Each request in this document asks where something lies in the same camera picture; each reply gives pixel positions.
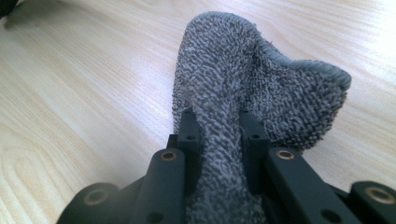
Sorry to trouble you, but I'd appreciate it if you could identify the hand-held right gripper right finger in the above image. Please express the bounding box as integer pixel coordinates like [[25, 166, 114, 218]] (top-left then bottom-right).
[[237, 107, 272, 195]]

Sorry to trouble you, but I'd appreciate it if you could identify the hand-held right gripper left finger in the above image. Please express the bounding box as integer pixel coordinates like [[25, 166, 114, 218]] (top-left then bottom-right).
[[167, 106, 203, 198]]

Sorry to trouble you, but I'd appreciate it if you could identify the grey towel cloth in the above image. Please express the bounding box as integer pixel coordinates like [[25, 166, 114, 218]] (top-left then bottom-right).
[[172, 11, 353, 224]]

